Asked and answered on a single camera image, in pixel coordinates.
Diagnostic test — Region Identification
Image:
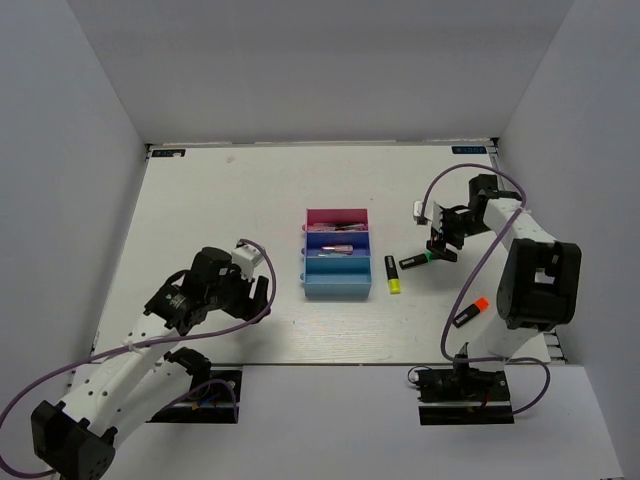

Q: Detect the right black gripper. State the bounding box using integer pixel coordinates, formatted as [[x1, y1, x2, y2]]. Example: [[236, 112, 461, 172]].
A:
[[427, 206, 491, 262]]

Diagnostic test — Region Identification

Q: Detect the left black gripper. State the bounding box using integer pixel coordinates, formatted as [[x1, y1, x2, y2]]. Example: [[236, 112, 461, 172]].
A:
[[207, 261, 272, 324]]

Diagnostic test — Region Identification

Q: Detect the green highlighter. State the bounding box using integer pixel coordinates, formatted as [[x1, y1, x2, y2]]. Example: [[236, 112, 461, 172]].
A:
[[398, 251, 436, 270]]

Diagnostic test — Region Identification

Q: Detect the blue pen refill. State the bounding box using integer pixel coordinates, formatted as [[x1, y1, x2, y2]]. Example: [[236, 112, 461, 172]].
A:
[[310, 223, 367, 232]]

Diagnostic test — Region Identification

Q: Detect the pink eraser capsule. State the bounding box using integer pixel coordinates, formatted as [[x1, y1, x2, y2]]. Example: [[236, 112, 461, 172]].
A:
[[321, 244, 354, 255]]

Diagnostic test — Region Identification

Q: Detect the green eraser capsule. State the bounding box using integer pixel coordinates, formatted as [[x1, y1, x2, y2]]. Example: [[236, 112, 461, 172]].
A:
[[317, 252, 349, 258]]

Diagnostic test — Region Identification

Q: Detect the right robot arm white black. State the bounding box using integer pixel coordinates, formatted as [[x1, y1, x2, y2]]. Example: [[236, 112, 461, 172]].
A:
[[423, 174, 582, 399]]

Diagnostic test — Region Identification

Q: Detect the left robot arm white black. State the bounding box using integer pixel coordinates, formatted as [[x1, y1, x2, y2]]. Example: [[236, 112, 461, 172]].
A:
[[31, 239, 275, 479]]

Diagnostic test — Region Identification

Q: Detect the yellow highlighter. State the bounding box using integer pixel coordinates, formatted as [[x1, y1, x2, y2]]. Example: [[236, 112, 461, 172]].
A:
[[384, 255, 401, 295]]

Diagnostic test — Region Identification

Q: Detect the orange highlighter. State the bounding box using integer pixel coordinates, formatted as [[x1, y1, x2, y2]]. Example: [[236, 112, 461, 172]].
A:
[[452, 297, 490, 328]]

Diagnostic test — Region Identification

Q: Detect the light blue bin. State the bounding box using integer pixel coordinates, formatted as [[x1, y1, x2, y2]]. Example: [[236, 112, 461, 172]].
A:
[[301, 255, 372, 300]]

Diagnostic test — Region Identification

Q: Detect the dark blue bin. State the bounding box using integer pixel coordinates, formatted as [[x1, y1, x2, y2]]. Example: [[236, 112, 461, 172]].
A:
[[300, 231, 371, 257]]

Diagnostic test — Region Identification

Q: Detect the right corner label sticker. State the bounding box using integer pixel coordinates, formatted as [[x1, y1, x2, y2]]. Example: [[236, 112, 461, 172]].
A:
[[451, 145, 487, 155]]

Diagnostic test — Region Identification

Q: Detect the corner label sticker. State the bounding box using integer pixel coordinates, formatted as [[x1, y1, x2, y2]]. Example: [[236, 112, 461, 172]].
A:
[[151, 149, 186, 158], [451, 145, 487, 155]]

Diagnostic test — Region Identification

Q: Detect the pink bin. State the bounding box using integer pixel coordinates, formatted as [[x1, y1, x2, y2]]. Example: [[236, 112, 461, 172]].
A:
[[302, 208, 369, 232]]

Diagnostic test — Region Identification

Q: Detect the left corner label sticker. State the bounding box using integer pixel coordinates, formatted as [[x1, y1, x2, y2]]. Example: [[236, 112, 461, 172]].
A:
[[151, 149, 186, 158]]

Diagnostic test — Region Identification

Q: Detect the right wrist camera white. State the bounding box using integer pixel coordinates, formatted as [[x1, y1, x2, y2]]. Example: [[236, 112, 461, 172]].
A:
[[413, 200, 444, 229]]

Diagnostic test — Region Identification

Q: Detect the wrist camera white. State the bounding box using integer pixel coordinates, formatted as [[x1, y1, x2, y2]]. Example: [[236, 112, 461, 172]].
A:
[[413, 200, 444, 229], [231, 240, 264, 280]]

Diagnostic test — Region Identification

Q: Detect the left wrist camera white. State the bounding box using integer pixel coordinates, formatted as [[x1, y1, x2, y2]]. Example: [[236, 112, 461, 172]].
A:
[[231, 240, 264, 280]]

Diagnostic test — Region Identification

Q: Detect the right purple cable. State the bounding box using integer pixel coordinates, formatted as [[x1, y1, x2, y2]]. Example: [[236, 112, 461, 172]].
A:
[[419, 163, 551, 417]]

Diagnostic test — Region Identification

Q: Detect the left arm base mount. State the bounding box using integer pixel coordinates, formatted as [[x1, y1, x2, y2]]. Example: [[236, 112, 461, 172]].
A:
[[149, 369, 243, 425]]

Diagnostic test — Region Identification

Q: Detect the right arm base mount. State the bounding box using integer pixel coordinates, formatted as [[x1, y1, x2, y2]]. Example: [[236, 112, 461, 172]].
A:
[[407, 364, 514, 426]]

